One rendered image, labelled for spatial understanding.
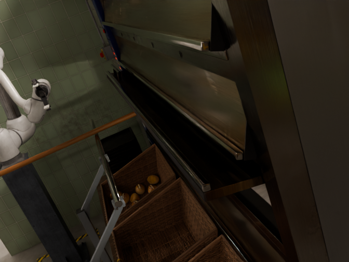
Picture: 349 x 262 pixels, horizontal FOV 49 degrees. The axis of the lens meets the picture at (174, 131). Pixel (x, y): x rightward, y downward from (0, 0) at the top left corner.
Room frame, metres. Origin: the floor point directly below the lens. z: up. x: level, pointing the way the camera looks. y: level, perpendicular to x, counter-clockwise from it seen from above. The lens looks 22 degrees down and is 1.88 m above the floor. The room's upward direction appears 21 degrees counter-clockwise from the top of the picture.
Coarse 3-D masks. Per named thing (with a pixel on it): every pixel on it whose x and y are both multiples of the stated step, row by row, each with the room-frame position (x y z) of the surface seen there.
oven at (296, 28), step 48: (240, 0) 0.69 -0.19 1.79; (288, 0) 0.71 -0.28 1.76; (336, 0) 0.72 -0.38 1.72; (240, 48) 0.69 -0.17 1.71; (288, 48) 0.70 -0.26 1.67; (336, 48) 0.72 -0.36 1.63; (240, 96) 0.75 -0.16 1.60; (288, 96) 0.70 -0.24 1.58; (336, 96) 0.72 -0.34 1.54; (288, 144) 0.70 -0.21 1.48; (336, 144) 0.71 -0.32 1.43; (288, 192) 0.69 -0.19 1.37; (336, 192) 0.71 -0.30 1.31; (288, 240) 0.72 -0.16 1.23; (336, 240) 0.70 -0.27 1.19
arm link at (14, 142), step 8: (0, 128) 2.75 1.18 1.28; (0, 136) 2.68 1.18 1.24; (8, 136) 2.71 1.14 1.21; (16, 136) 2.76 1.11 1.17; (0, 144) 2.66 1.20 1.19; (8, 144) 2.68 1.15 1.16; (16, 144) 2.73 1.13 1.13; (0, 152) 2.66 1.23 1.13; (8, 152) 2.66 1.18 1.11; (16, 152) 2.70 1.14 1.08; (0, 160) 2.68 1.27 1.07
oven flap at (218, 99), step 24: (120, 48) 2.50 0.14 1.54; (144, 48) 1.79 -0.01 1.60; (144, 72) 1.79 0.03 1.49; (168, 72) 1.38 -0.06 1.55; (192, 72) 1.12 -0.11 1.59; (168, 96) 1.36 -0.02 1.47; (192, 96) 1.12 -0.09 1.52; (216, 96) 0.93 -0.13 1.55; (192, 120) 1.05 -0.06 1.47; (216, 120) 0.93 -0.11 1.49; (240, 120) 0.79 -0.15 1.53; (240, 144) 0.78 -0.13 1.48
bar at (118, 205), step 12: (96, 144) 2.00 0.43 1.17; (108, 168) 1.61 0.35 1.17; (96, 180) 1.76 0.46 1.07; (108, 180) 1.50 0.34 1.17; (84, 204) 1.74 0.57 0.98; (120, 204) 1.29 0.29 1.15; (84, 216) 1.73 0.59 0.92; (108, 228) 1.29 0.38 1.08; (96, 240) 1.73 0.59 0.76; (96, 252) 1.27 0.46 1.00
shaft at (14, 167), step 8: (120, 120) 2.16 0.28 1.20; (96, 128) 2.14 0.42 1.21; (104, 128) 2.14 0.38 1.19; (80, 136) 2.12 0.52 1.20; (88, 136) 2.13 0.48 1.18; (64, 144) 2.10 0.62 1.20; (72, 144) 2.11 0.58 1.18; (48, 152) 2.08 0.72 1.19; (24, 160) 2.07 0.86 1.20; (32, 160) 2.06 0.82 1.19; (8, 168) 2.04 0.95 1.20; (16, 168) 2.05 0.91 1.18; (0, 176) 2.03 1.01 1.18
